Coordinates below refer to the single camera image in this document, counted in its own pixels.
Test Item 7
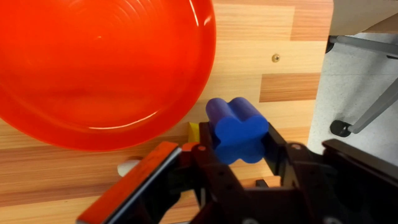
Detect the small white object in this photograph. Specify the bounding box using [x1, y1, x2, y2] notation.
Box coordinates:
[117, 159, 142, 177]

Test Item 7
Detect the orange plastic bowl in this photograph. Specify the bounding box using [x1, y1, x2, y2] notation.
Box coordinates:
[0, 0, 217, 152]

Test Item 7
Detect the yellow block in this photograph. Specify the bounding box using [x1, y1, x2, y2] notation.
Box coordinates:
[188, 122, 200, 143]

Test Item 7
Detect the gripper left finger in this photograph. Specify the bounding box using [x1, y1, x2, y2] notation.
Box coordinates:
[76, 122, 249, 224]

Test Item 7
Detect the office chair base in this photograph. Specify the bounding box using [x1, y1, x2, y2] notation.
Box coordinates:
[325, 35, 398, 138]

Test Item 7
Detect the blue clover-shaped block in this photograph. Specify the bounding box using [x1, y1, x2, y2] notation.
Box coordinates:
[205, 97, 269, 165]

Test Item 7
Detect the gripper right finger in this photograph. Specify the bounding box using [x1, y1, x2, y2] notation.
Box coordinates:
[263, 123, 398, 224]

